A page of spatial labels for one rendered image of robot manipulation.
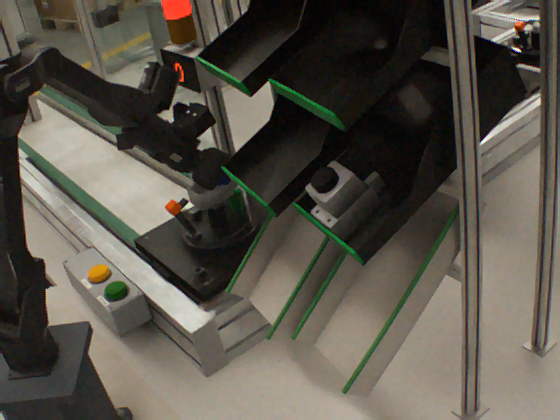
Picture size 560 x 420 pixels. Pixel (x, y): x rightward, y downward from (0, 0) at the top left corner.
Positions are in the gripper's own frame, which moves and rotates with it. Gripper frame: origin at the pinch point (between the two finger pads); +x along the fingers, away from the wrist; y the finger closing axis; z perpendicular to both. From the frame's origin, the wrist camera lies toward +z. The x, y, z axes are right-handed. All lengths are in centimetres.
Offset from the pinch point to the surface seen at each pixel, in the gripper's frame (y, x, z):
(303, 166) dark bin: -30.9, -11.5, 4.9
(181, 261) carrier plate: -1.2, 4.2, -15.5
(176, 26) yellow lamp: 17.3, -10.1, 19.7
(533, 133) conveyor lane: -17, 59, 45
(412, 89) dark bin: -38.6, -9.6, 19.7
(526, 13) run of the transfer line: 27, 96, 98
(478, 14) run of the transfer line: 32, 81, 85
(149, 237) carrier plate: 10.0, 4.2, -15.5
